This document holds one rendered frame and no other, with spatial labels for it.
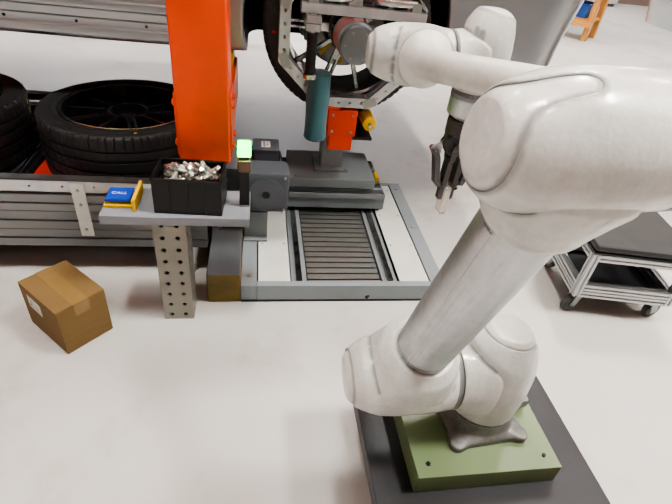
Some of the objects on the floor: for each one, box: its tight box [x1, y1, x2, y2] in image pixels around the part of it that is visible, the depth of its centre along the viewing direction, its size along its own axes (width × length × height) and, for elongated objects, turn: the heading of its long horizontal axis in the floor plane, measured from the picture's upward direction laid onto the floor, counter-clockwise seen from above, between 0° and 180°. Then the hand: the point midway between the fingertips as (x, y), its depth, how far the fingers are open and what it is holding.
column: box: [151, 225, 197, 319], centre depth 161 cm, size 10×10×42 cm
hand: (442, 198), depth 115 cm, fingers closed
